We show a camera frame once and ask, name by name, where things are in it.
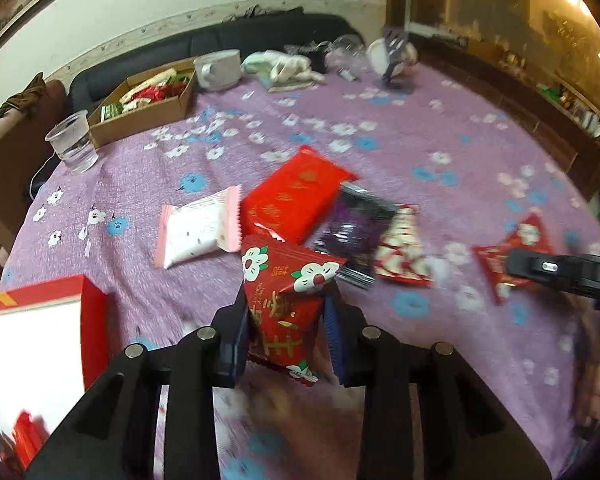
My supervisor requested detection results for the red flower snack packet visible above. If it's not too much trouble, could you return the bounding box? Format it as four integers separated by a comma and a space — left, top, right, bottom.
471, 212, 555, 306
242, 234, 346, 387

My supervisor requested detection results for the red white lattice snack packet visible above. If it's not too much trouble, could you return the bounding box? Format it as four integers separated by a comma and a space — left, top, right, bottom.
374, 204, 432, 286

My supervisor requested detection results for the purple snack packet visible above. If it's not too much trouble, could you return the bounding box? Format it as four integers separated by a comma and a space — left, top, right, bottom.
314, 181, 399, 289

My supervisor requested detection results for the pink white snack packet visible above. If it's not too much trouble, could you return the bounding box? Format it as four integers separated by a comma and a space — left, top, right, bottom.
154, 185, 242, 269

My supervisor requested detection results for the large red snack packet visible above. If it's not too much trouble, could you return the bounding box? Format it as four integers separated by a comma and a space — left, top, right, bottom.
240, 145, 358, 245

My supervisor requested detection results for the cardboard box of snacks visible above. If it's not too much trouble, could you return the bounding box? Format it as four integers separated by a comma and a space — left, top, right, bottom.
88, 58, 197, 148

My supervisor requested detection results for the person right hand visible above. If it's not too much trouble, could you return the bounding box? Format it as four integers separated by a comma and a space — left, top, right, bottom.
573, 304, 600, 434

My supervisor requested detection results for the purple floral tablecloth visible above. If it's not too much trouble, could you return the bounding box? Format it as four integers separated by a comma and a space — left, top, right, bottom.
1, 66, 600, 474

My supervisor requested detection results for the red gift box tray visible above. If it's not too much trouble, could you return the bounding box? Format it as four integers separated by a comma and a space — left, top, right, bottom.
0, 275, 109, 468

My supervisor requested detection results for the clear plastic cup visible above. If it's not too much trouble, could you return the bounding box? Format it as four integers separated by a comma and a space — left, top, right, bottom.
45, 110, 98, 174

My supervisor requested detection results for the wooden glass cabinet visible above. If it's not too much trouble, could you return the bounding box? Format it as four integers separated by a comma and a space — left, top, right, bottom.
386, 0, 600, 198

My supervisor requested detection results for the white ceramic mug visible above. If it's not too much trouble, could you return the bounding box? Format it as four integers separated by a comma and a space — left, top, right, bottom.
194, 49, 242, 92

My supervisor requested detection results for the white crumpled cloth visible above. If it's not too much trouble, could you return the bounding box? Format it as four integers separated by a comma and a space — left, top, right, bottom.
240, 50, 325, 93

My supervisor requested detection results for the white bowl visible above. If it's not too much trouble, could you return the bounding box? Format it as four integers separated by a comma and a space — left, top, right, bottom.
366, 39, 418, 77

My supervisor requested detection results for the brown armchair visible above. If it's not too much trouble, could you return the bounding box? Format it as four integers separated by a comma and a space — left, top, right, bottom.
0, 74, 67, 252

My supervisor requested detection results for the black phone stand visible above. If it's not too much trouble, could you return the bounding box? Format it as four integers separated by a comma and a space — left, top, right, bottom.
379, 26, 409, 90

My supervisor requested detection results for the black leather sofa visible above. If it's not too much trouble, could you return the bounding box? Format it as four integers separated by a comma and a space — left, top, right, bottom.
66, 8, 361, 113

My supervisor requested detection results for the white charging cable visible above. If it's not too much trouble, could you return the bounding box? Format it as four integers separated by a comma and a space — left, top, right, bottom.
28, 152, 57, 201

